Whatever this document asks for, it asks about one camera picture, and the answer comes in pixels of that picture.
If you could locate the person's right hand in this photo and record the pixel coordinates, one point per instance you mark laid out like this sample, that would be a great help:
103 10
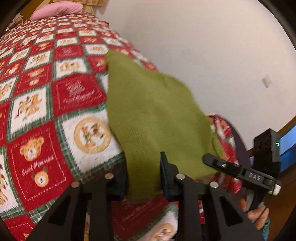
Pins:
259 215

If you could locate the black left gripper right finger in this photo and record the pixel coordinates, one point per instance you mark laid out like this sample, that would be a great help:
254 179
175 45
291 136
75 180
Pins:
206 211

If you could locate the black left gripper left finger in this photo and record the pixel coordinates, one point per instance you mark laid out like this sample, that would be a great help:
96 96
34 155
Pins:
66 219

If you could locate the red teddy bear patchwork bedspread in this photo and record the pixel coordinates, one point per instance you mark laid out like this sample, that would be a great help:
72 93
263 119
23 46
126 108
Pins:
54 124

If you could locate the pink pillow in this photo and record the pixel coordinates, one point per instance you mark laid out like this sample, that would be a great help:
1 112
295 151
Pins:
60 8

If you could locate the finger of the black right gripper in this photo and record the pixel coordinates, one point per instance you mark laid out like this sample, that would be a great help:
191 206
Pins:
251 178

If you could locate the green orange striped knit sweater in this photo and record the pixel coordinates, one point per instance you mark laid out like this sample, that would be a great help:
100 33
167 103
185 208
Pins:
151 112

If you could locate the white wall socket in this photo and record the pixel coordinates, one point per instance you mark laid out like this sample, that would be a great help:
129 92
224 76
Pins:
266 80

